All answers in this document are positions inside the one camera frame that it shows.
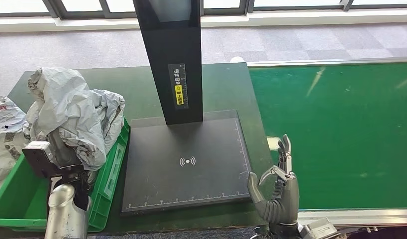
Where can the plain grey parcel bag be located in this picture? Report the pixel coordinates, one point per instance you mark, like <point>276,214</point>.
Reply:
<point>114,112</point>

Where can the white window sill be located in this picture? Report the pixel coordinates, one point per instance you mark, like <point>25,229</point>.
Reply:
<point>289,17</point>

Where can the dark window frame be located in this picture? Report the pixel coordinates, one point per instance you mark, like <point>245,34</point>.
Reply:
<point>84,14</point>

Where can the black scanner base plate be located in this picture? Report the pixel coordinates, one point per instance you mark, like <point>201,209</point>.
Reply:
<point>190,184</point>

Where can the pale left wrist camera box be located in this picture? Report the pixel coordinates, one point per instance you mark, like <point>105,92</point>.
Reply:
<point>38,158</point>

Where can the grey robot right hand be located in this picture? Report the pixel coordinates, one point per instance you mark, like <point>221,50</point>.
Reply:
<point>286,198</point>

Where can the green plastic crate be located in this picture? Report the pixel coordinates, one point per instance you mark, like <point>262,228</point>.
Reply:
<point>19,204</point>

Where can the wide aluminium conveyor rail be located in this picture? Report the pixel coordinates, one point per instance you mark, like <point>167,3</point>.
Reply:
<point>355,217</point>

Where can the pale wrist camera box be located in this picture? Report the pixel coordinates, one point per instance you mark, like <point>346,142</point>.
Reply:
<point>38,158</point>
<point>322,228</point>

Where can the green conveyor belt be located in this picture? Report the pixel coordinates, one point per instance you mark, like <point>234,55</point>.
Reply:
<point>338,105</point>

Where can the metal conveyor support bracket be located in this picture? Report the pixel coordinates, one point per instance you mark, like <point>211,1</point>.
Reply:
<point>358,230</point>

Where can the dark green table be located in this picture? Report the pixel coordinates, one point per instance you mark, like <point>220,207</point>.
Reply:
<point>144,85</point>

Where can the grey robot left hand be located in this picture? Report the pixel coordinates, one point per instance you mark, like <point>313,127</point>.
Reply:
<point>65,150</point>

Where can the thin aluminium conveyor rail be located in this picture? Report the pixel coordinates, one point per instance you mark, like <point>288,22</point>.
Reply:
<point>322,62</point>

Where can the black scanner machine column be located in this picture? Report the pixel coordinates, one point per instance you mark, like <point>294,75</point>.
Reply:
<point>172,39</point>

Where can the white round conveyor cap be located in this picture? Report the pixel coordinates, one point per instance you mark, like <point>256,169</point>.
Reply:
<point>237,59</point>

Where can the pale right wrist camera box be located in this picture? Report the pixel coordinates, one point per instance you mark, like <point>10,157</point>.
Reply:
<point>322,228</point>

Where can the crumpled printed parcel bag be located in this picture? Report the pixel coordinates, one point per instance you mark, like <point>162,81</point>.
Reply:
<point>5,113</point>
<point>7,151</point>

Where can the black and yellow column label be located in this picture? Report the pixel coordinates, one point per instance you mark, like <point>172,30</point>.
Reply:
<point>178,89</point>

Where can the white parcel bag red print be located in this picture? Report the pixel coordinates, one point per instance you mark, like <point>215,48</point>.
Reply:
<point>68,105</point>

